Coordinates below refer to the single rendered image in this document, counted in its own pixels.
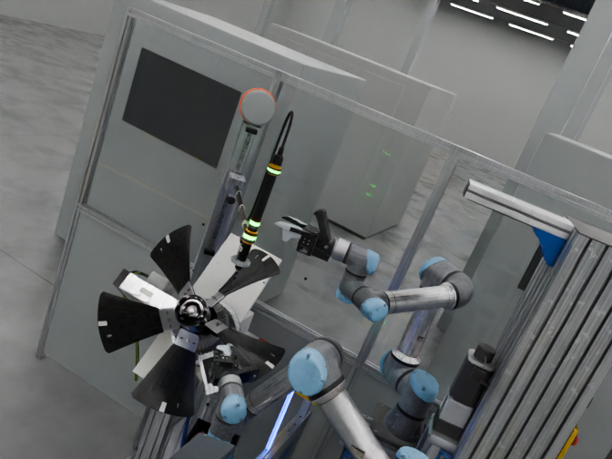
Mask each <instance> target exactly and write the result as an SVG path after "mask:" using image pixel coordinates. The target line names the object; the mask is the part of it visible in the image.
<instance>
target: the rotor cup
mask: <svg viewBox="0 0 612 459"><path fill-rule="evenodd" d="M189 308H193V309H194V311H193V312H192V313H189V312H188V309H189ZM175 317H176V320H177V321H178V323H179V324H180V328H181V329H184V330H186V331H188V332H192V333H194V334H196V335H198V336H199V340H202V339H205V338H207V337H208V336H210V333H208V332H207V331H204V330H203V329H202V328H203V327H205V326H206V325H205V323H206V322H205V320H204V319H205V318H206V319H207V322H209V321H212V320H214V319H218V315H217V313H216V311H215V310H214V308H210V306H209V305H208V304H207V303H206V302H205V300H204V299H203V298H201V297H200V296H199V295H194V294H190V295H187V296H185V297H183V298H181V299H180V300H179V301H178V303H177V305H176V307H175ZM185 326H186V327H188V328H189V330H188V329H187V328H186V327H185Z"/></svg>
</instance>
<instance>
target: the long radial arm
mask: <svg viewBox="0 0 612 459"><path fill-rule="evenodd" d="M119 288H120V289H121V290H122V291H123V292H124V293H125V294H126V296H127V297H128V298H130V299H131V300H132V301H139V302H143V303H146V304H149V305H151V306H154V307H157V308H159V309H163V308H171V307H176V305H177V303H178V300H177V299H175V298H173V297H171V296H170V295H168V294H166V293H165V292H164V291H161V290H160V289H158V288H156V287H155V286H153V285H151V284H149V283H148V282H146V281H144V280H142V279H140V278H139V277H138V276H136V275H134V274H133V273H131V272H130V273H129V274H128V275H127V277H126V278H125V279H124V281H123V282H122V283H121V285H120V286H119Z"/></svg>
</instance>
